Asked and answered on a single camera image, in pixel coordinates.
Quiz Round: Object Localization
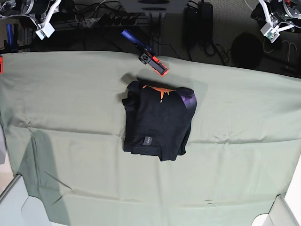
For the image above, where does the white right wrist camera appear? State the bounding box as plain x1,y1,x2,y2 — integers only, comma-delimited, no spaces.
35,23,55,40

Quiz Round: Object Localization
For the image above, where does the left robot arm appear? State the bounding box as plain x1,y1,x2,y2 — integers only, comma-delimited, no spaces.
251,0,301,24

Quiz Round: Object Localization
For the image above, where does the black power adapter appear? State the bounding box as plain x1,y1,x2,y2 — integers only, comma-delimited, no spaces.
198,1,213,41
182,7,197,47

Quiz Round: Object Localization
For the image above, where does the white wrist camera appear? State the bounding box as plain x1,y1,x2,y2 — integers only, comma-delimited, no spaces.
260,23,280,43
35,23,55,40

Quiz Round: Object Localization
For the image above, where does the black round stand base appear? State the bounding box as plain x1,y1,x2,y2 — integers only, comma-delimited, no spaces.
231,32,263,69

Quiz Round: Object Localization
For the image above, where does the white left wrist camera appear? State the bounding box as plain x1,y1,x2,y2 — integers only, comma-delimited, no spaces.
260,23,280,43

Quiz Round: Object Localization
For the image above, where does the blue handled left clamp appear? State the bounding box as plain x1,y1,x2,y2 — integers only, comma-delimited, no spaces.
0,23,20,74

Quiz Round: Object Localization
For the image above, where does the light green table cloth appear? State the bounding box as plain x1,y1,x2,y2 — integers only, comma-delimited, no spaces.
0,51,301,226

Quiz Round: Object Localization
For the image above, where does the black power strip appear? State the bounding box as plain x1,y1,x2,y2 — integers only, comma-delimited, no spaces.
97,14,139,26

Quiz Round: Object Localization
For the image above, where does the black power adapter right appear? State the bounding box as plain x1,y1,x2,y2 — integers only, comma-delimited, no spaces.
198,1,213,41

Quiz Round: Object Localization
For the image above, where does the black power adapter left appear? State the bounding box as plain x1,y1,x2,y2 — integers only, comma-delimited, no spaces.
182,7,197,47

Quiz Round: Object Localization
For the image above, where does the dark navy T-shirt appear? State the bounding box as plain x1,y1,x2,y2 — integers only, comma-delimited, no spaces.
122,81,197,161

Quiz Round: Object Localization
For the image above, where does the blue handled centre clamp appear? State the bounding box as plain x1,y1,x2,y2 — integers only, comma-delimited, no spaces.
121,29,169,77

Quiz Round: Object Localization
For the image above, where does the aluminium frame post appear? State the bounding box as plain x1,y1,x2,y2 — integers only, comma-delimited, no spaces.
145,12,165,56

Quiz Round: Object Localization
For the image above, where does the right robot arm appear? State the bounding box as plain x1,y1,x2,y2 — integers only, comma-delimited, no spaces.
0,0,62,19

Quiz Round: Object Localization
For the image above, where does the blue handled clamp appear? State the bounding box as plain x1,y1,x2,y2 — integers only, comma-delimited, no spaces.
121,29,169,77
0,23,20,74

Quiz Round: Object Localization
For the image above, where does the white cable on floor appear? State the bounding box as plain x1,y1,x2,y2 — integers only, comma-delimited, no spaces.
243,0,299,62

